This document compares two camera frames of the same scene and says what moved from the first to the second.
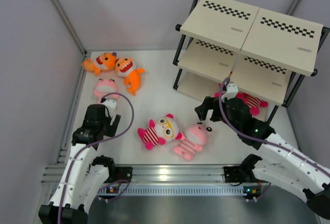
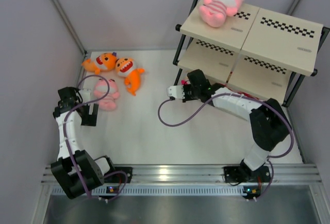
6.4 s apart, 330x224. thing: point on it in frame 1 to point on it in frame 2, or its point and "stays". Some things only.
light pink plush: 103,87 stays
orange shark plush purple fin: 105,62 stays
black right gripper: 211,103 to 185,87
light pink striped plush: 196,136 to 225,1
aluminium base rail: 161,182 stays
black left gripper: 112,128 to 89,120
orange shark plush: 126,67 stays
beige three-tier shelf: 263,51 stays
